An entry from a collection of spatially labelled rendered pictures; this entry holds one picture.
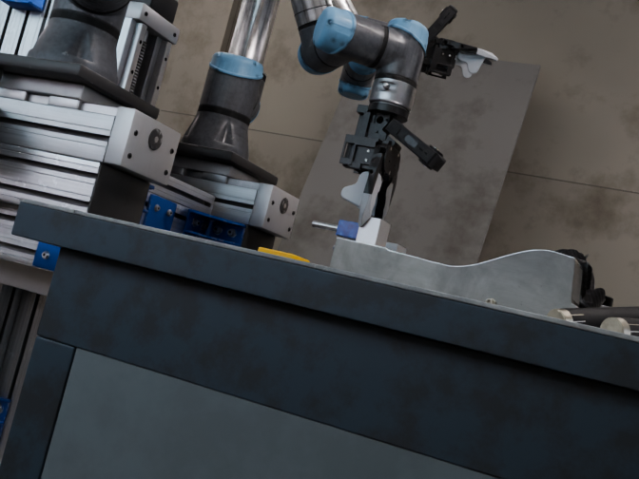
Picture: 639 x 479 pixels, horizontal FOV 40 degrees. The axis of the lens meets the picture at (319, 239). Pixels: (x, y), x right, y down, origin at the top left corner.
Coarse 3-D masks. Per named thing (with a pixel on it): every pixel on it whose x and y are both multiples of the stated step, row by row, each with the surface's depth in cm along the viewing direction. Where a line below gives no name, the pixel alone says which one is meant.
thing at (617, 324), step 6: (606, 318) 87; (612, 318) 86; (618, 318) 86; (624, 318) 87; (630, 318) 88; (636, 318) 88; (606, 324) 87; (612, 324) 86; (618, 324) 86; (624, 324) 86; (630, 324) 86; (636, 324) 87; (612, 330) 86; (618, 330) 86; (624, 330) 85; (630, 330) 86; (636, 330) 86
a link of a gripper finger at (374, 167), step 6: (378, 156) 147; (372, 162) 147; (378, 162) 146; (372, 168) 146; (378, 168) 147; (372, 174) 146; (372, 180) 146; (366, 186) 147; (372, 186) 146; (366, 192) 146; (372, 192) 146
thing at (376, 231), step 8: (312, 224) 154; (320, 224) 153; (328, 224) 153; (336, 224) 152; (344, 224) 150; (352, 224) 149; (368, 224) 148; (376, 224) 147; (384, 224) 149; (344, 232) 149; (352, 232) 149; (360, 232) 148; (368, 232) 147; (376, 232) 147; (384, 232) 149; (360, 240) 148; (368, 240) 147; (376, 240) 147; (384, 240) 150
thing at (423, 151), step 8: (392, 120) 150; (384, 128) 150; (392, 128) 149; (400, 128) 149; (400, 136) 148; (408, 136) 148; (408, 144) 147; (416, 144) 147; (424, 144) 146; (416, 152) 146; (424, 152) 146; (432, 152) 145; (424, 160) 146; (432, 160) 145; (440, 160) 146; (432, 168) 147
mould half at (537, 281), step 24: (336, 240) 143; (336, 264) 142; (360, 264) 141; (384, 264) 139; (408, 264) 138; (432, 264) 136; (480, 264) 133; (504, 264) 132; (528, 264) 130; (552, 264) 129; (576, 264) 129; (432, 288) 135; (456, 288) 134; (480, 288) 132; (504, 288) 131; (528, 288) 130; (552, 288) 128; (576, 288) 131
